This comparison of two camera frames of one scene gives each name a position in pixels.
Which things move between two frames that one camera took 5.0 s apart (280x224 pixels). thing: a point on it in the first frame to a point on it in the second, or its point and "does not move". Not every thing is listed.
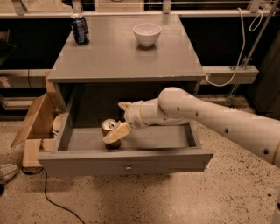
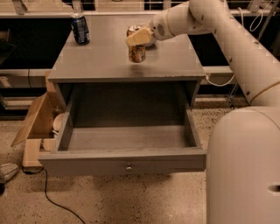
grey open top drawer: (156, 150) does not move
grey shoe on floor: (7, 171) does not move
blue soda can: (79, 27) does not move
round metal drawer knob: (129, 169) does not move
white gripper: (133, 115) to (158, 30)
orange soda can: (108, 126) to (136, 52)
